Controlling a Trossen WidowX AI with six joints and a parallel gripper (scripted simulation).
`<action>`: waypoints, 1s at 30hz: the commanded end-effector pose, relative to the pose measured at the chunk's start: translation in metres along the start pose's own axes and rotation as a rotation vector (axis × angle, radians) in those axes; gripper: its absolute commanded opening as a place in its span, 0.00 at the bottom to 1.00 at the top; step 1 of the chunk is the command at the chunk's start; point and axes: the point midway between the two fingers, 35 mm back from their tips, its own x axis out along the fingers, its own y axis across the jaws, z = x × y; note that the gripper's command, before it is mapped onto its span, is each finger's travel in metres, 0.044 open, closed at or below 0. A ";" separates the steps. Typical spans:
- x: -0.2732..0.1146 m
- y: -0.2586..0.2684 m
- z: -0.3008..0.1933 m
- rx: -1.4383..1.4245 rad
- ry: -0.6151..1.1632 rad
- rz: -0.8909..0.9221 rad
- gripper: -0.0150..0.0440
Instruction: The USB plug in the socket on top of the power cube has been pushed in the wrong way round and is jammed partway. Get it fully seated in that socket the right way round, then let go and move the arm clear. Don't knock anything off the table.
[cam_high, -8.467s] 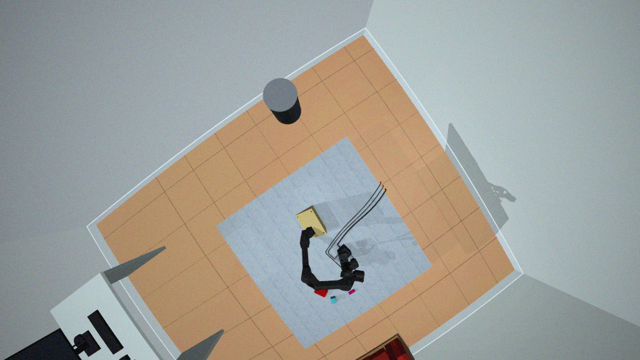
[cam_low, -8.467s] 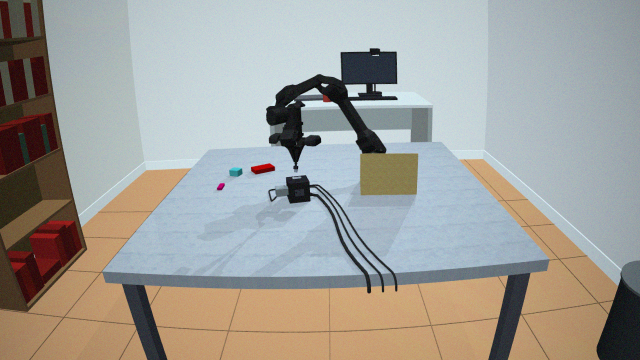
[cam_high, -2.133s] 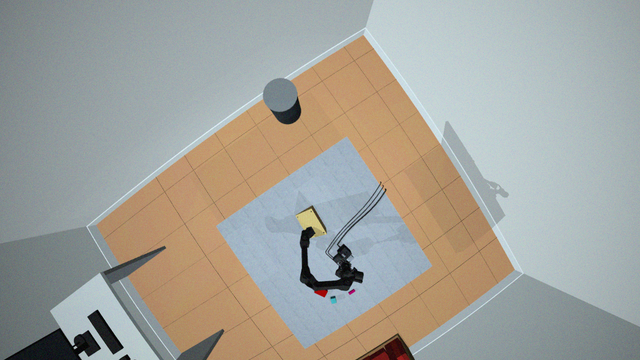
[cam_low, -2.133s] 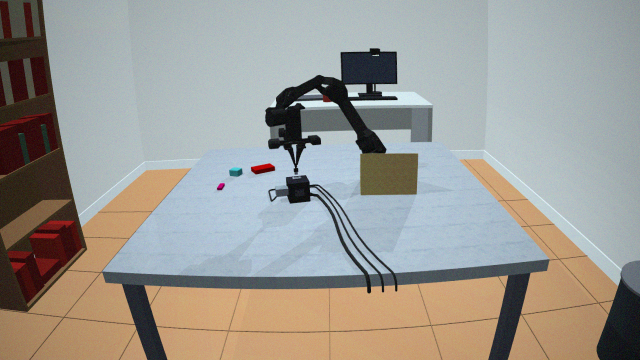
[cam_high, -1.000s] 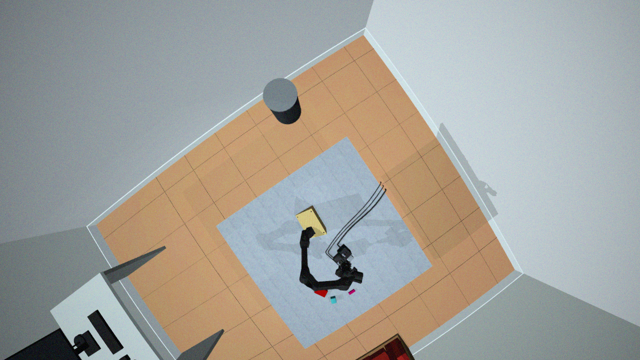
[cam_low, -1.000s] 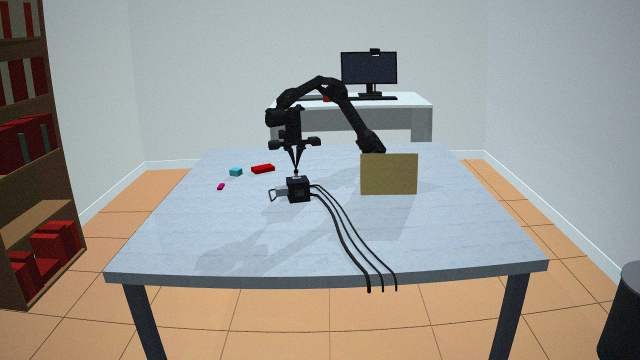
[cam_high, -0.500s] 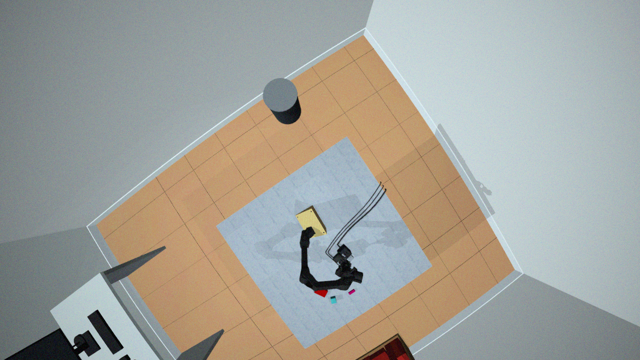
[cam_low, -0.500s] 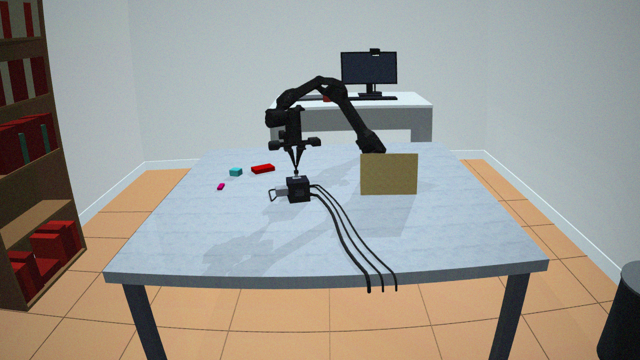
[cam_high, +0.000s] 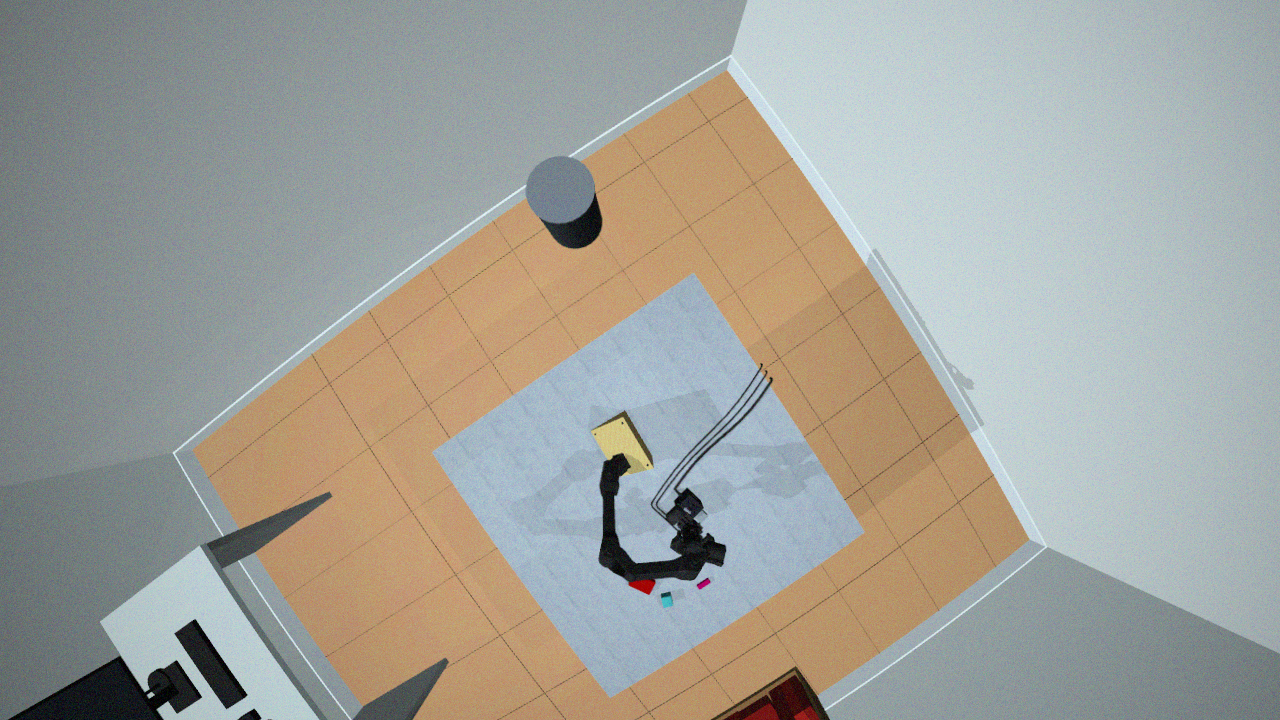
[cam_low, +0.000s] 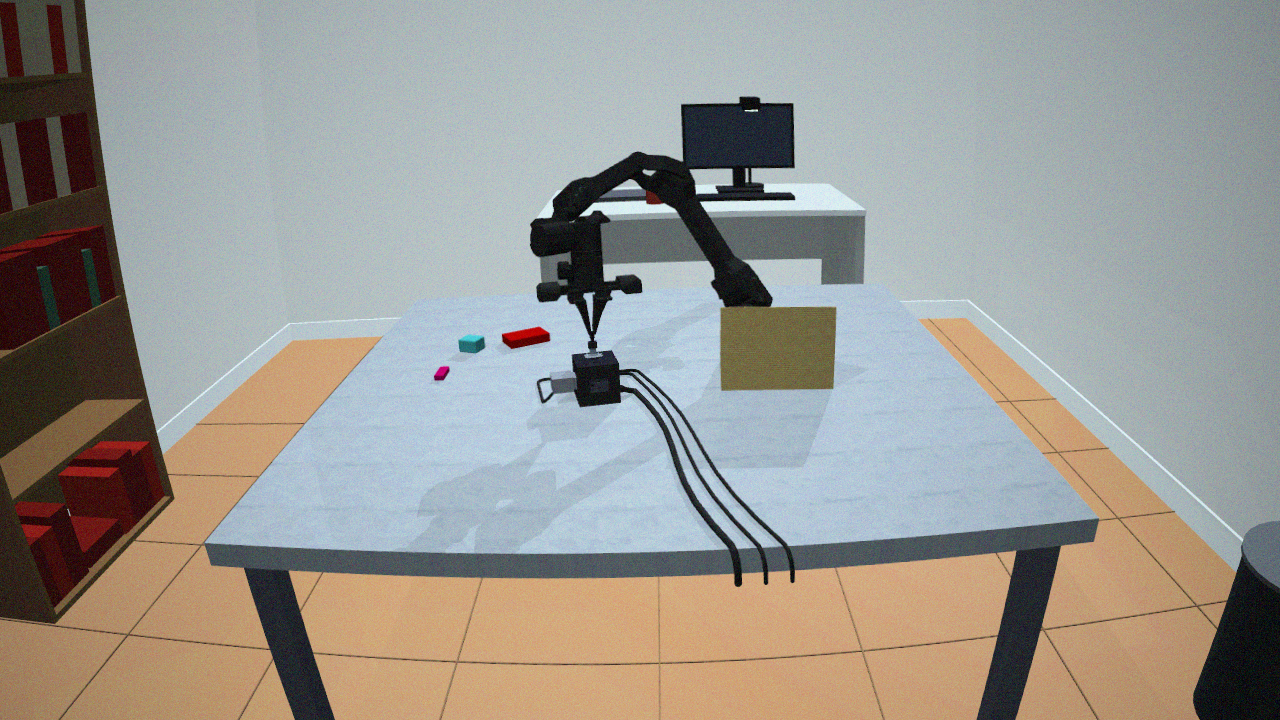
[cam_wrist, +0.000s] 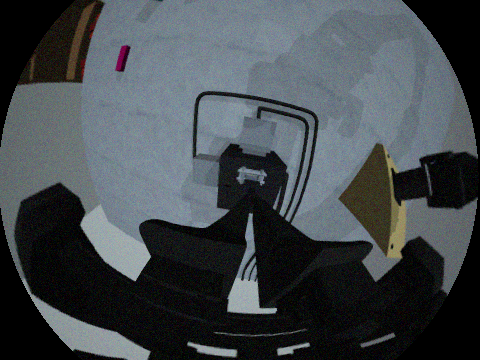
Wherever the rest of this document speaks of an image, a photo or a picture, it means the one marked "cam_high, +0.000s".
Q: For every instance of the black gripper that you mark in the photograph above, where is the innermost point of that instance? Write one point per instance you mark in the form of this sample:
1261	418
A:
687	524

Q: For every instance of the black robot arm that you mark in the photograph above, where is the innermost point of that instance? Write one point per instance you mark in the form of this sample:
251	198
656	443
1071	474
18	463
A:
612	556

